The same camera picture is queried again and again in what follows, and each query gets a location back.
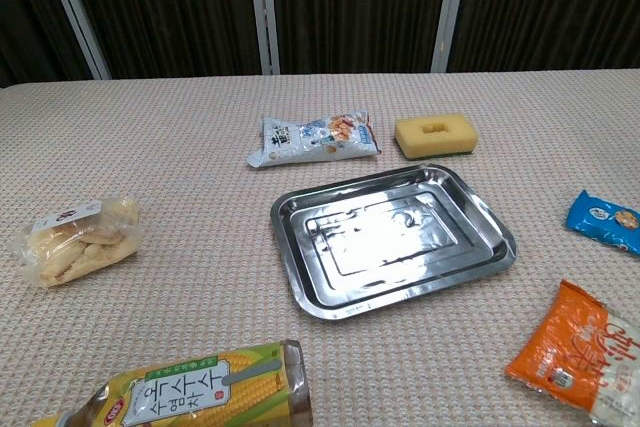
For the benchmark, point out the stainless steel rectangular tray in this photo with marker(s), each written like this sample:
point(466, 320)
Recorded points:
point(380, 242)

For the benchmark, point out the clear bag of bread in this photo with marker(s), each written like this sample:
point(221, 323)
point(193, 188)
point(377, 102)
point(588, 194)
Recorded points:
point(82, 247)

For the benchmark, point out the beige woven tablecloth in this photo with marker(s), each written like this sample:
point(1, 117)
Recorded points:
point(175, 157)

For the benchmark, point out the orange and clear food bag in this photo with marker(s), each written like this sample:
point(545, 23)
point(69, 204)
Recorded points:
point(570, 347)

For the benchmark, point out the corn tea bottle yellow label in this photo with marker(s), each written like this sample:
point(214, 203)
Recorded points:
point(200, 392)

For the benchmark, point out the yellow sponge with green base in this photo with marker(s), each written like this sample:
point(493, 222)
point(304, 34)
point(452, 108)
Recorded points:
point(450, 139)

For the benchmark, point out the grey aluminium frame post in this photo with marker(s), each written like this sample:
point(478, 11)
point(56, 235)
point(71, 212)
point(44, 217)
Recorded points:
point(450, 7)
point(264, 12)
point(75, 12)

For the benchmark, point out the small blue snack packet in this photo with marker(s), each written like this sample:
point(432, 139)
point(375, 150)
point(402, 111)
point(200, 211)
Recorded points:
point(605, 222)

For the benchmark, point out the white blue snack bag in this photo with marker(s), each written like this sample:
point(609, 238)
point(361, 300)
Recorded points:
point(310, 139)

